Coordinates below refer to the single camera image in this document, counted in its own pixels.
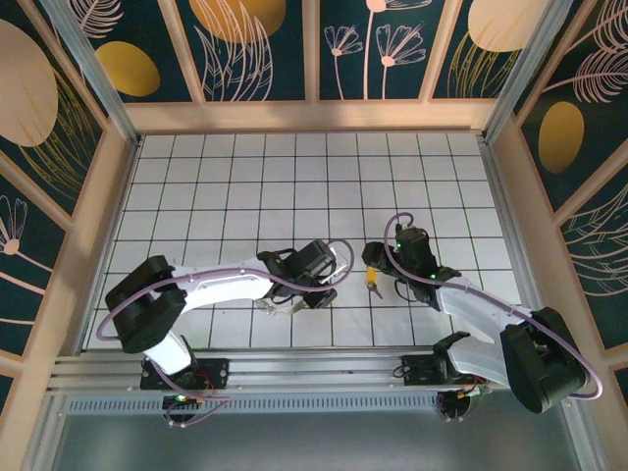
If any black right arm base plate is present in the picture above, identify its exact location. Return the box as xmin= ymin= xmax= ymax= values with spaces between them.
xmin=399 ymin=353 xmax=447 ymax=389

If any black connector board with wires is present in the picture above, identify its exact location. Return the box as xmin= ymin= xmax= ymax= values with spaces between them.
xmin=435 ymin=382 xmax=493 ymax=424
xmin=161 ymin=390 xmax=232 ymax=429

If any long aluminium mounting rail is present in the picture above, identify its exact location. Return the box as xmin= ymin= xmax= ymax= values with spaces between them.
xmin=46 ymin=347 xmax=588 ymax=393

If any grey slotted cable duct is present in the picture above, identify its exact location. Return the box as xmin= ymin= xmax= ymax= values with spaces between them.
xmin=63 ymin=394 xmax=443 ymax=416

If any silver keyring chain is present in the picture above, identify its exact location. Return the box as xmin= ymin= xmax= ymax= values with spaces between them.
xmin=252 ymin=297 xmax=306 ymax=316

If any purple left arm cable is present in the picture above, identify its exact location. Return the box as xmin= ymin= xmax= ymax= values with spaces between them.
xmin=96 ymin=237 xmax=355 ymax=429

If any aluminium frame leg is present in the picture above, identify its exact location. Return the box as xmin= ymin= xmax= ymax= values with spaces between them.
xmin=26 ymin=392 xmax=68 ymax=471
xmin=561 ymin=387 xmax=607 ymax=471

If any aluminium frame post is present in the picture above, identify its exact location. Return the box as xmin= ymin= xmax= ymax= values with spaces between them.
xmin=483 ymin=0 xmax=575 ymax=143
xmin=41 ymin=0 xmax=143 ymax=148

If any yellow headed key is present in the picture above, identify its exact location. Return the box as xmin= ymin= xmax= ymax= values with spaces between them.
xmin=365 ymin=266 xmax=385 ymax=300

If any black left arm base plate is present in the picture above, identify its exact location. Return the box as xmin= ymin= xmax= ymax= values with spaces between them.
xmin=139 ymin=356 xmax=232 ymax=392

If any grey metal panel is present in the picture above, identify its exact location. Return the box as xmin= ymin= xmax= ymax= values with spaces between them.
xmin=51 ymin=414 xmax=585 ymax=471

